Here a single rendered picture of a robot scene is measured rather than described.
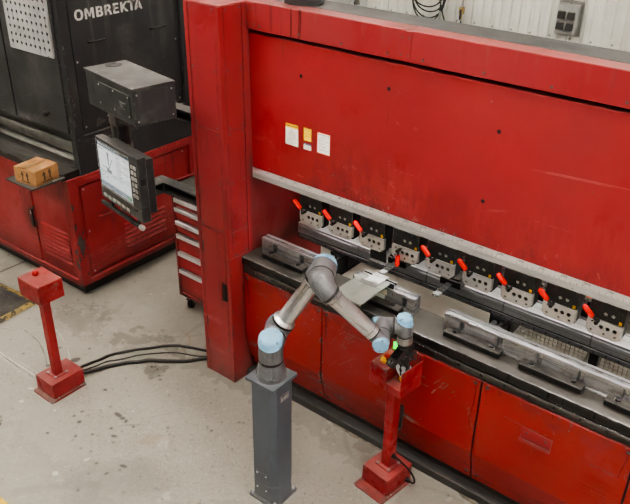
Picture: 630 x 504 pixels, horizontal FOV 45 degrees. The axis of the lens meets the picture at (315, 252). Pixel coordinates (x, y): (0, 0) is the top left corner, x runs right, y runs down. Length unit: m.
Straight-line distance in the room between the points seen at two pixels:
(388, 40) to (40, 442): 2.90
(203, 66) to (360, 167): 0.96
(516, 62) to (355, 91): 0.84
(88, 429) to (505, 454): 2.34
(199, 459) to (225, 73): 2.09
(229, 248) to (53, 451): 1.49
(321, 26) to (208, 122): 0.84
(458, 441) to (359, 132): 1.63
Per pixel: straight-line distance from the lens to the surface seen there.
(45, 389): 4.95
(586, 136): 3.14
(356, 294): 3.81
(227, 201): 4.16
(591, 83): 3.07
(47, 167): 5.26
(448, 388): 3.85
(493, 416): 3.80
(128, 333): 5.37
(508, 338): 3.68
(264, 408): 3.66
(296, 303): 3.49
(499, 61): 3.20
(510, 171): 3.31
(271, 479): 3.96
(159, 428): 4.58
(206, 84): 4.01
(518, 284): 3.50
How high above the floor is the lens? 3.03
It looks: 29 degrees down
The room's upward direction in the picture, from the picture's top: 1 degrees clockwise
